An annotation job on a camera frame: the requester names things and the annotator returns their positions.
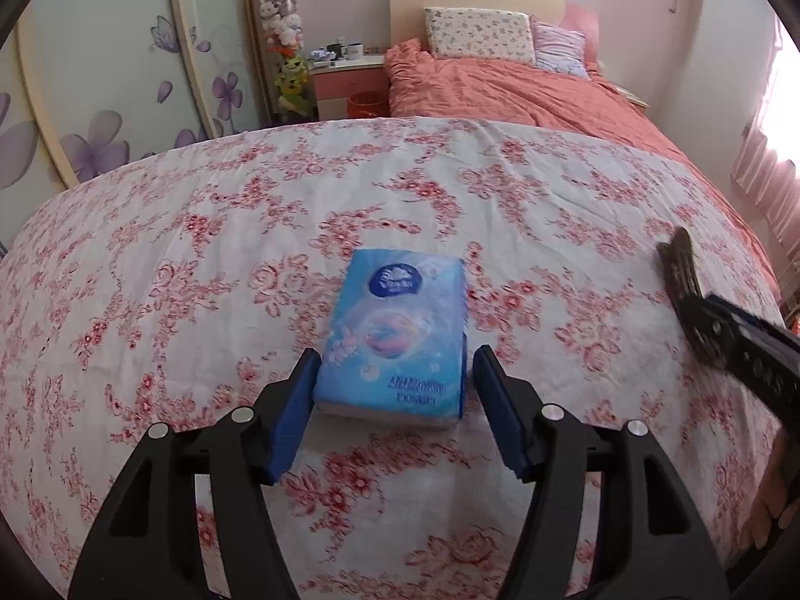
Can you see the green plush toy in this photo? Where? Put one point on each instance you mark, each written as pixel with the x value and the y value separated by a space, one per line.
pixel 294 81

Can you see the hanging plush toy holder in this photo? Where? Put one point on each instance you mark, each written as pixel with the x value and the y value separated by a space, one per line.
pixel 281 12

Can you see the small red bin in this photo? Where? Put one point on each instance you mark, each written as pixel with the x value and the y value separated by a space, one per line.
pixel 365 106

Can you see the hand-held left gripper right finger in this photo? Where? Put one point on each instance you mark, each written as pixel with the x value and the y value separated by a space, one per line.
pixel 503 425

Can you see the blue tissue pack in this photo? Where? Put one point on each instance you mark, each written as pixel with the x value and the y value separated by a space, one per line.
pixel 394 325

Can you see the pink nightstand with mugs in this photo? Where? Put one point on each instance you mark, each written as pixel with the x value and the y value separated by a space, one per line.
pixel 350 81

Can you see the red bed blanket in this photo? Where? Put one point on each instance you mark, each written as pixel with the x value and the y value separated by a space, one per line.
pixel 531 94

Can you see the white mug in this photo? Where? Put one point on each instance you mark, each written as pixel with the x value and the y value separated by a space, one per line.
pixel 355 51

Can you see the person's right hand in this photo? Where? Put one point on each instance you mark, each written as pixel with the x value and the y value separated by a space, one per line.
pixel 772 500

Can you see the floral tablecloth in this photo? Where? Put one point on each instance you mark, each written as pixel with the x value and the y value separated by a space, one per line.
pixel 219 231

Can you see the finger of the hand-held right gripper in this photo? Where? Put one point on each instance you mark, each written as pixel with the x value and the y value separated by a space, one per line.
pixel 744 319

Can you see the pink curtain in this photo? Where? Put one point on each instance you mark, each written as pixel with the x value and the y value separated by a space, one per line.
pixel 772 169

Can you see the floral pillow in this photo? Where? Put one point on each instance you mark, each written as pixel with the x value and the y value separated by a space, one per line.
pixel 481 34

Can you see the flower print wardrobe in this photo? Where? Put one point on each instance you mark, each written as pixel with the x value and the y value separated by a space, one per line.
pixel 94 75

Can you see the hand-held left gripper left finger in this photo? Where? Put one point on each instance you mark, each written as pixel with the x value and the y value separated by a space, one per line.
pixel 290 425

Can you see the striped pink pillow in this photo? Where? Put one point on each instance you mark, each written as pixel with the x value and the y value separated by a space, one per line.
pixel 559 47

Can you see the dark mug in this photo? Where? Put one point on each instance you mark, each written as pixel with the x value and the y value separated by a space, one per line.
pixel 334 50

